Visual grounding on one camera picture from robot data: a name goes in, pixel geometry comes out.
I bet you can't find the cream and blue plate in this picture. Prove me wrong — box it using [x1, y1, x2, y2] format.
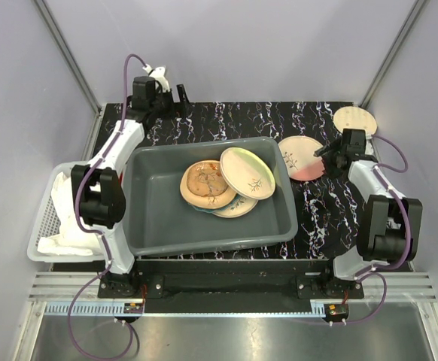
[212, 196, 258, 218]

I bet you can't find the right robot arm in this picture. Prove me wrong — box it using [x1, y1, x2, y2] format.
[314, 128, 423, 299]

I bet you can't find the dark transparent glass plate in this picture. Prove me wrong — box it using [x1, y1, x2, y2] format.
[186, 161, 228, 197]

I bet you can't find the beige wooden round plate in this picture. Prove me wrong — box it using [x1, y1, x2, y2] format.
[333, 106, 378, 136]

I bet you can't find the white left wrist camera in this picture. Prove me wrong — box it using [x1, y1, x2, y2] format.
[142, 64, 171, 93]

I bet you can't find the grey plastic bin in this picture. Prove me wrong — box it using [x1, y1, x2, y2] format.
[123, 137, 298, 256]

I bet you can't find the cream green plate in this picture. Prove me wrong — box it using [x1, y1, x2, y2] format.
[220, 147, 275, 200]

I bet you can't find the white plastic basket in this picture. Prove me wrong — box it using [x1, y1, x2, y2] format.
[27, 161, 104, 263]

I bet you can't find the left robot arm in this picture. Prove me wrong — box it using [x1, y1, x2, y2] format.
[71, 66, 175, 298]

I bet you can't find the cream leaf pattern plate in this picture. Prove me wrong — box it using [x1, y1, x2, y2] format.
[180, 159, 237, 210]

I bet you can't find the white cloth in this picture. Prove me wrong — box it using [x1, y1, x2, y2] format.
[38, 172, 102, 256]

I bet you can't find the teal embossed plate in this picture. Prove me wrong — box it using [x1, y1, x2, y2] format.
[191, 205, 215, 214]

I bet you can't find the pink and cream plate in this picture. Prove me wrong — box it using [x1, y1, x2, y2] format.
[278, 135, 324, 181]

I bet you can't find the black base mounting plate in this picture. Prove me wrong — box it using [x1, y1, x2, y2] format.
[98, 259, 364, 317]

